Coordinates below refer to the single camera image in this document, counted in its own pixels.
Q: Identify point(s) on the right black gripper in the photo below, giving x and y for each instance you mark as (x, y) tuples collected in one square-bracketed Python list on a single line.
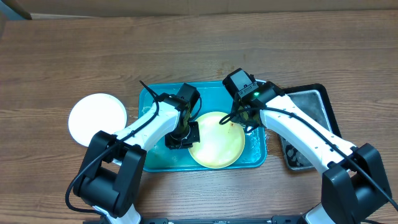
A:
[(237, 117)]

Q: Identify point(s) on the white plate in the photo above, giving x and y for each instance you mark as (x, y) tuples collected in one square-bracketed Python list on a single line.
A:
[(93, 113)]

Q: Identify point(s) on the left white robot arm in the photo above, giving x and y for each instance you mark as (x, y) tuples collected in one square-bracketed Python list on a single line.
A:
[(111, 171)]

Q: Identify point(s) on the yellow-green rimmed plate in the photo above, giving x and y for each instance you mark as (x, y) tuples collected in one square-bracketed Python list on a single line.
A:
[(220, 145)]

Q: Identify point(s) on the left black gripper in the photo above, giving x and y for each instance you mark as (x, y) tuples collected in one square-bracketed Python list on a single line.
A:
[(170, 143)]

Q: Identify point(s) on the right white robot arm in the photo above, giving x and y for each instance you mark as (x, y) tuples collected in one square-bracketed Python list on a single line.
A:
[(354, 180)]

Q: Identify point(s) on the black soapy water tray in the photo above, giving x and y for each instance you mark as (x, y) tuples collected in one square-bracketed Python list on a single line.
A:
[(313, 100)]

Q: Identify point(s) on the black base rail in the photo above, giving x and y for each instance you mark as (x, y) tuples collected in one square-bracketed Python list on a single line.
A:
[(277, 219)]

